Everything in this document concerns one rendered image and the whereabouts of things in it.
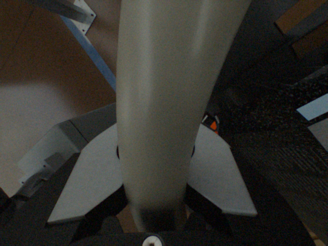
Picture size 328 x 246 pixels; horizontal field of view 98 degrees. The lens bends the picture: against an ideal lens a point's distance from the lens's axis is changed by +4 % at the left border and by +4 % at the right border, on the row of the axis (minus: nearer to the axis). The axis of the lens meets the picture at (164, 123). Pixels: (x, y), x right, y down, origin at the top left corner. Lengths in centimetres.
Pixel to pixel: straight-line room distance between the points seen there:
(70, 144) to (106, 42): 104
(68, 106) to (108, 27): 94
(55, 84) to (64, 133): 133
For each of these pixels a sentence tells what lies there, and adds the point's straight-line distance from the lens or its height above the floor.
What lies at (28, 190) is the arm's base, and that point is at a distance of 71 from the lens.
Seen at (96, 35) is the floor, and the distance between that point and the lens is 155.
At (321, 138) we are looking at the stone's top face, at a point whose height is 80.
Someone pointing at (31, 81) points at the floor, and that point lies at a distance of 221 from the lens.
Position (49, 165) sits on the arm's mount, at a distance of 69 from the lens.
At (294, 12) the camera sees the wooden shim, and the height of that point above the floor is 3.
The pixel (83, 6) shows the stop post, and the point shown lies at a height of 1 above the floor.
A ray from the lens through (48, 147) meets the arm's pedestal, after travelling 74.
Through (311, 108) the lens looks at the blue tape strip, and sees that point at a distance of 53.
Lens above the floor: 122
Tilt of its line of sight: 65 degrees down
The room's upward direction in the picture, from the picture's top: 143 degrees counter-clockwise
